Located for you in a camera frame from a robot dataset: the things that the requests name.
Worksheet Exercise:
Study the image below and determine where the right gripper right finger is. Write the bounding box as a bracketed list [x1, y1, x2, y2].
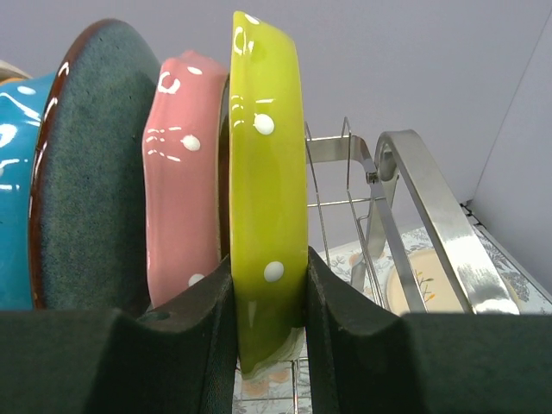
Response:
[306, 251, 551, 413]

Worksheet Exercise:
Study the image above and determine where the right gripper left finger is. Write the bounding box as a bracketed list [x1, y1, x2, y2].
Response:
[1, 261, 237, 413]

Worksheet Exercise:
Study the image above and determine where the beige plate with sprig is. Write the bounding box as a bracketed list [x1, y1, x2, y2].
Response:
[385, 248, 474, 316]

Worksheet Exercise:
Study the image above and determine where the pink dotted plate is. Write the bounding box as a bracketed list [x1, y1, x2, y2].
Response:
[141, 50, 229, 307]

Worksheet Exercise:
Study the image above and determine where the lime green dotted plate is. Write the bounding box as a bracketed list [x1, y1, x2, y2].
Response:
[229, 11, 308, 379]

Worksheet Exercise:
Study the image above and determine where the steel dish rack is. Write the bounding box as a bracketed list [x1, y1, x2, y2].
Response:
[232, 116, 521, 414]

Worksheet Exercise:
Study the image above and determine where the floral table mat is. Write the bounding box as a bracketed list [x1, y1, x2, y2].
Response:
[232, 225, 551, 413]

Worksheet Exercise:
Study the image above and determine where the dark green brown plate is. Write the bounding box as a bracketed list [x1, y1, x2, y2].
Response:
[28, 19, 160, 315]

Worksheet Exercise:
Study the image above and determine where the cream white plate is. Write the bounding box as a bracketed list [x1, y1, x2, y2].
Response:
[0, 60, 32, 85]

